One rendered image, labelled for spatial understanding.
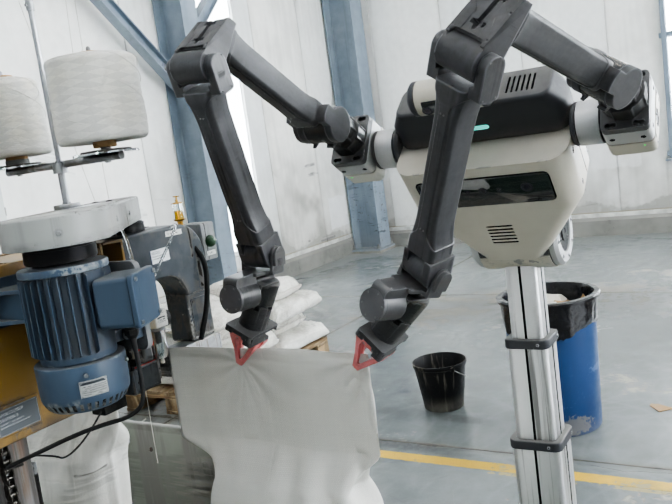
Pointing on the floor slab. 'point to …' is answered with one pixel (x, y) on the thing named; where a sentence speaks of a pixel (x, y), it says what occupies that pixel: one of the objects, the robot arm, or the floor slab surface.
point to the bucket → (441, 380)
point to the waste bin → (573, 351)
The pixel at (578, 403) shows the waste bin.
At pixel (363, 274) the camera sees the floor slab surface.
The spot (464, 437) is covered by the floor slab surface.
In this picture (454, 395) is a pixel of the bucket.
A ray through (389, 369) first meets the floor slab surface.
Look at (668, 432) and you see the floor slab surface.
